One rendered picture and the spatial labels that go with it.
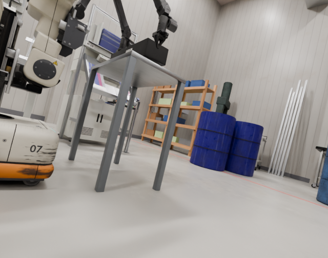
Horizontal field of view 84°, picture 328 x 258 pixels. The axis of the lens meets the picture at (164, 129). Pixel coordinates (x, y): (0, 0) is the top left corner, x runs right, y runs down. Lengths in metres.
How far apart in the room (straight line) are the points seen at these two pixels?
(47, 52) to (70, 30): 0.17
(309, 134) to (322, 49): 2.59
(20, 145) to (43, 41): 0.55
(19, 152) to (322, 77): 7.11
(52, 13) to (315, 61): 7.02
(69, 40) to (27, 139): 0.58
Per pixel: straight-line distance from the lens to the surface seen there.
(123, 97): 1.05
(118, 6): 1.80
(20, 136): 0.99
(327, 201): 3.19
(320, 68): 7.32
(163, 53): 1.31
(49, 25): 1.29
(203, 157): 3.12
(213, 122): 3.13
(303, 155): 6.69
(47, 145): 1.01
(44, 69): 1.19
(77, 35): 1.25
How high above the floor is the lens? 0.39
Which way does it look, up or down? 1 degrees up
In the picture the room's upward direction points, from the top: 14 degrees clockwise
